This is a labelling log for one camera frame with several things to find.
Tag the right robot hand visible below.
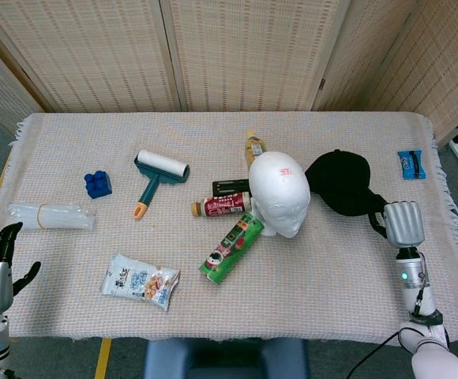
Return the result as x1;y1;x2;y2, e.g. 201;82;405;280
369;201;426;250

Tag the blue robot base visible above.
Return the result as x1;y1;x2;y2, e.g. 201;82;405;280
144;337;310;379

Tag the black cable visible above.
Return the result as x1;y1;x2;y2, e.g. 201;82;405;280
345;331;403;379

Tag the black baseball cap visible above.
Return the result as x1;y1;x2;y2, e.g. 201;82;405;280
304;148;388;217

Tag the blue toy building block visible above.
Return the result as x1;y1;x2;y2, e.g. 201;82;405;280
84;170;113;200

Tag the red label drink bottle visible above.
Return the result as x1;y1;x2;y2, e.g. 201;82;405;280
190;191;253;217

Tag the blue snack packet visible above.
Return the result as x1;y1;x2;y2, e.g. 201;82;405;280
396;149;428;181

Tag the beige woven tablecloth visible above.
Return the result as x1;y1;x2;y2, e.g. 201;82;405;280
6;111;458;344

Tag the teal lint roller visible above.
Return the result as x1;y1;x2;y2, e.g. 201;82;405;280
133;149;190;220

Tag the black flat comb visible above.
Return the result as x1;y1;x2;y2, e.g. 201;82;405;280
212;178;250;195

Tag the white snack bag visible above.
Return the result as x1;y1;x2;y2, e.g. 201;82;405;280
100;253;181;312

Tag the clear plastic bundle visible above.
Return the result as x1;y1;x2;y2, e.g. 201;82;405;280
6;201;96;231

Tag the white foam mannequin head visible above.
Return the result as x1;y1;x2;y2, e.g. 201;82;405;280
248;151;312;239

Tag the woven folding screen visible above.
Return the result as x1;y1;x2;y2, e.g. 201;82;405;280
0;0;458;137

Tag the green chips can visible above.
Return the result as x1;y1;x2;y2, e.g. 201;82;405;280
197;212;266;286

